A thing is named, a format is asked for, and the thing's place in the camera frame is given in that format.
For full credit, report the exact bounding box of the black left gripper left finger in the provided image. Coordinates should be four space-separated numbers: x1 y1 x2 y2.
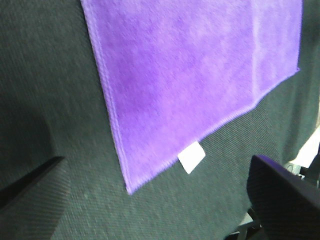
0 156 69 240

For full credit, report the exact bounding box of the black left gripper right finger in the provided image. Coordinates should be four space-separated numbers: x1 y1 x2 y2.
246 155 320 240

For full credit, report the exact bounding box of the purple microfiber towel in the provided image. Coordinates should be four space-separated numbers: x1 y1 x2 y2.
81 0 303 194

